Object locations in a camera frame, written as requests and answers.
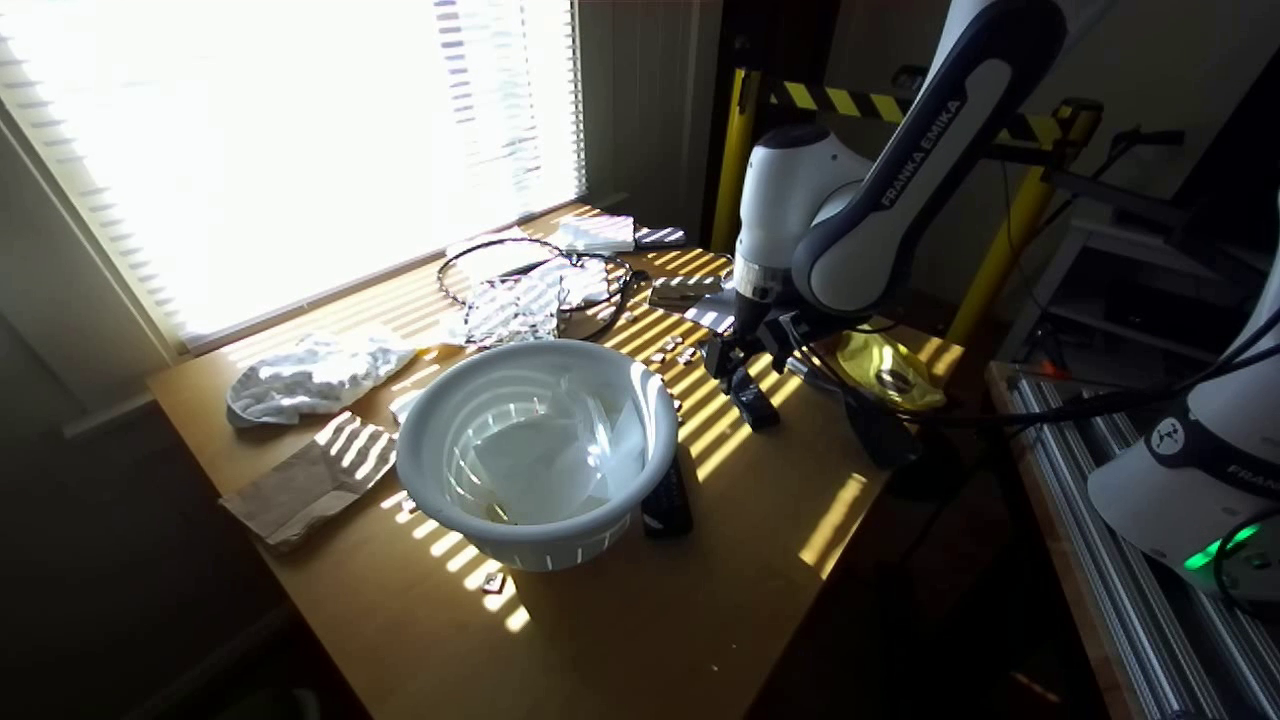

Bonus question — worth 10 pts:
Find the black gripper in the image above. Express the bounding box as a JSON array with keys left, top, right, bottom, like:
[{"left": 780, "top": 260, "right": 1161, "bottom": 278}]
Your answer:
[{"left": 703, "top": 284, "right": 830, "bottom": 394}]

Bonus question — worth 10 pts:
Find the white window blind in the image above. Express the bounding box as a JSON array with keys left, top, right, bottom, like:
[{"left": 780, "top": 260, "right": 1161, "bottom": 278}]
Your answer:
[{"left": 0, "top": 0, "right": 593, "bottom": 361}]

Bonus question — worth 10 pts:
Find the white folded paper box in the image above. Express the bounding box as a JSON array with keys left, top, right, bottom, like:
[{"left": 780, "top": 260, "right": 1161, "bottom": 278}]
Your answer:
[{"left": 552, "top": 212, "right": 639, "bottom": 260}]

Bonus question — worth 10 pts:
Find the crumpled white cloth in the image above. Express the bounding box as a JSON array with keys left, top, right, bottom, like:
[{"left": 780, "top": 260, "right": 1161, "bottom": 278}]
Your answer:
[{"left": 225, "top": 331, "right": 421, "bottom": 431}]

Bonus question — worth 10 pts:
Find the black remote with white sticker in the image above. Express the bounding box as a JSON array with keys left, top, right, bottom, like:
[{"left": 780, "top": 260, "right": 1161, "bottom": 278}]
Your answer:
[{"left": 639, "top": 446, "right": 700, "bottom": 545}]

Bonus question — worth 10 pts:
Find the folded grey towel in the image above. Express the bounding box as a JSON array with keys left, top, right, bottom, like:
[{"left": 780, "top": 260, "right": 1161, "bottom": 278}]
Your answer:
[{"left": 216, "top": 411, "right": 404, "bottom": 558}]

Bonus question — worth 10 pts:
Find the white shelf unit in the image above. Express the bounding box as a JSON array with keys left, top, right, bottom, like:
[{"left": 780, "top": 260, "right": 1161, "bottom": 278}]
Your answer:
[{"left": 997, "top": 198, "right": 1280, "bottom": 367}]

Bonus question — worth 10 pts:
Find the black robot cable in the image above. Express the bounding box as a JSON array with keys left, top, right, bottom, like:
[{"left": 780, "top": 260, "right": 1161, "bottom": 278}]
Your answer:
[{"left": 930, "top": 338, "right": 1280, "bottom": 438}]

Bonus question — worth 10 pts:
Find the aluminium rail frame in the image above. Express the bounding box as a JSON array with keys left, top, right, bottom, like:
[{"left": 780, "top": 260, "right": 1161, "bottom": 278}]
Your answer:
[{"left": 991, "top": 366, "right": 1280, "bottom": 720}]

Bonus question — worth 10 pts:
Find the yellow black striped guard frame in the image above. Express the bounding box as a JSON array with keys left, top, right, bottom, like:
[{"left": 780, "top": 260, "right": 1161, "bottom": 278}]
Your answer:
[{"left": 707, "top": 66, "right": 1106, "bottom": 349}]

